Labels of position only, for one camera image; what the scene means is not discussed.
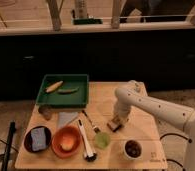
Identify wooden block eraser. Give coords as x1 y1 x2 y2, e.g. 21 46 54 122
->
107 121 122 132

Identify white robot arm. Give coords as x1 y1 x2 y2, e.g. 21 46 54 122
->
113 80 195 171

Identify metal spoon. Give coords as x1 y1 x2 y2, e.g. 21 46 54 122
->
82 110 100 133

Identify green plastic cup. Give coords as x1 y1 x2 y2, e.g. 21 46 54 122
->
94 132 111 149

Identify white cup with dark contents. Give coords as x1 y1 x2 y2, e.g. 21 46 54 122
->
123 140 142 160

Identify green plastic tray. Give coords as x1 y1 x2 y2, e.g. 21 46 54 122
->
36 74 89 108

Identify green pea pod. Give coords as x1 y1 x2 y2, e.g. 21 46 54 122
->
58 87 79 94

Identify grey cloth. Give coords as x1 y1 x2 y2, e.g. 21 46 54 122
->
57 112 78 128

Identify yellow orange fruit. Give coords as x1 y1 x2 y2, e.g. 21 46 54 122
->
61 136 75 151

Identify orange bowl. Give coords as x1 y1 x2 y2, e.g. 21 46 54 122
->
51 126 81 159

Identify brown potato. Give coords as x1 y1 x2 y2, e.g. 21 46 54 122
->
38 106 52 120

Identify blue grey sponge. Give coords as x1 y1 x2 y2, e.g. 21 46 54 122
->
31 127 46 151

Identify dark brown bowl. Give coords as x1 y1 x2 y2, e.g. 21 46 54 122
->
24 126 51 153

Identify green base stand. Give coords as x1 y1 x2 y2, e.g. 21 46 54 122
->
73 18 103 25

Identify black pole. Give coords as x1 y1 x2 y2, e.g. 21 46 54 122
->
1 122 16 171

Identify black cable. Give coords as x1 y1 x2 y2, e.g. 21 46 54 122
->
159 132 192 171

